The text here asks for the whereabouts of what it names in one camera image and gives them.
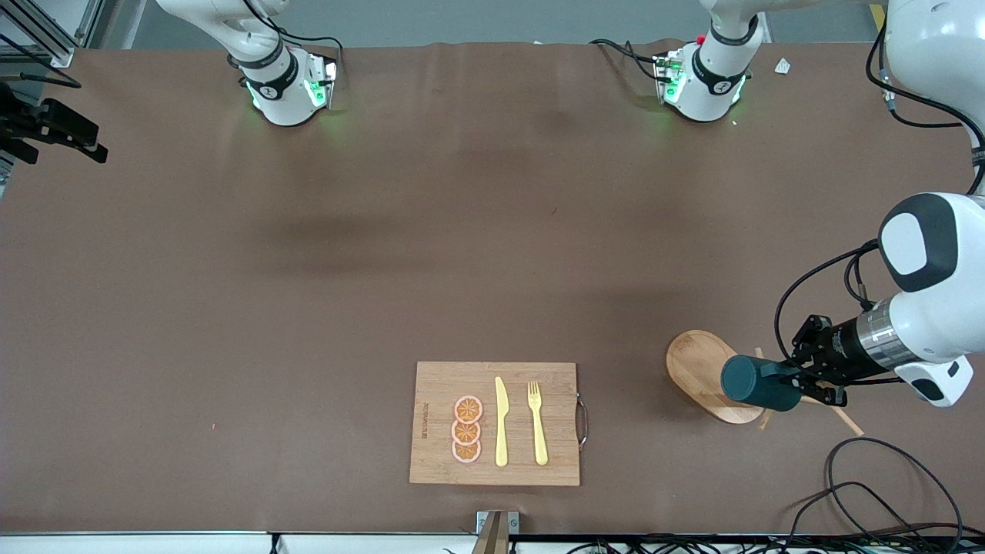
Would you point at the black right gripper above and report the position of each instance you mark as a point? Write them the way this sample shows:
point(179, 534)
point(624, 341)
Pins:
point(54, 125)

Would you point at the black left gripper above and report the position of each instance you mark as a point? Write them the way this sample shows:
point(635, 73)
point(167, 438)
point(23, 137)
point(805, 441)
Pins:
point(843, 348)

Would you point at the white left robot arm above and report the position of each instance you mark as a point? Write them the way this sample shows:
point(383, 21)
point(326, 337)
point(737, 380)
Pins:
point(939, 323)

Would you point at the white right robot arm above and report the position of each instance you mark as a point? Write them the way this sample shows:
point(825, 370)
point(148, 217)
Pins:
point(281, 100)

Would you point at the wooden mug tree stand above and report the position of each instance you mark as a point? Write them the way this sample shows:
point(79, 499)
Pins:
point(696, 365)

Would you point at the wooden cutting board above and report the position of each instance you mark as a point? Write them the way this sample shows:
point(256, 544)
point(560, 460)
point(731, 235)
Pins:
point(554, 462)

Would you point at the yellow plastic fork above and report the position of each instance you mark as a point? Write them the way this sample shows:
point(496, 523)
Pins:
point(539, 438)

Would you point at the white paper scrap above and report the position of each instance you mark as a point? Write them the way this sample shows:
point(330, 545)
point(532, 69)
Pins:
point(782, 66)

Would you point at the yellow plastic knife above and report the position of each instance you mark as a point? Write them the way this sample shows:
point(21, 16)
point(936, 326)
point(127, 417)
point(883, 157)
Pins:
point(502, 431)

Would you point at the orange slice toy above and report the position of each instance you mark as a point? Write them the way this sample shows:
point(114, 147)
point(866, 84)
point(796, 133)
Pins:
point(466, 432)
point(469, 408)
point(466, 452)

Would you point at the aluminium frame profile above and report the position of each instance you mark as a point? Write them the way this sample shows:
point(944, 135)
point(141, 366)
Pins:
point(54, 50)

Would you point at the metal table edge bracket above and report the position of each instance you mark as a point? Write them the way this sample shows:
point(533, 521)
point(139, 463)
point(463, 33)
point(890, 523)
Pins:
point(496, 527)

